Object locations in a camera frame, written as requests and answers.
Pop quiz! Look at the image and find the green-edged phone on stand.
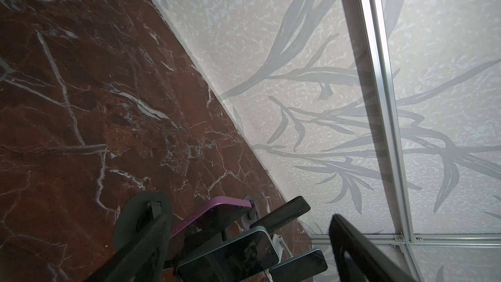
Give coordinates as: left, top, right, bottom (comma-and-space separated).
175, 226, 279, 281

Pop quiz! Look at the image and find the black phone rear centre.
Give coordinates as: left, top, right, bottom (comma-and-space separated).
250, 196, 311, 234

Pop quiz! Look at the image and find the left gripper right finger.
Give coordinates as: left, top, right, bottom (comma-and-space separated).
329, 214, 414, 281

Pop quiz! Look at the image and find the purple-edged phone on stand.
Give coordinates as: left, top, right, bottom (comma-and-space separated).
171, 196, 252, 240

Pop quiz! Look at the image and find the white phone stand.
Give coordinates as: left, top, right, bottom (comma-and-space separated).
271, 234, 293, 261

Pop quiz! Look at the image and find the white-edged phone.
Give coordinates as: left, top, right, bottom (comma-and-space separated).
269, 249, 328, 282

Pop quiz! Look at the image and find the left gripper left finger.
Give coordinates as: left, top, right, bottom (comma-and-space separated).
86, 213, 172, 281

